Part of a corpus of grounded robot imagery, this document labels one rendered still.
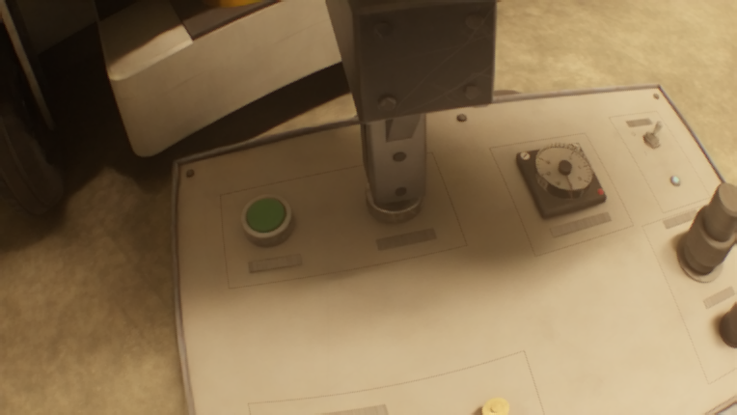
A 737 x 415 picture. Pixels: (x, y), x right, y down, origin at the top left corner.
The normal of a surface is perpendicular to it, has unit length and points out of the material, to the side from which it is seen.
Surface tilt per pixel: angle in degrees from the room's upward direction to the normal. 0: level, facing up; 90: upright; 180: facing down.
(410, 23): 90
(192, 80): 90
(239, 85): 90
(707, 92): 0
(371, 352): 0
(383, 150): 90
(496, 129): 0
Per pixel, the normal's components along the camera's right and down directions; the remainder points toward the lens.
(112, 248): -0.03, -0.65
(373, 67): 0.22, 0.73
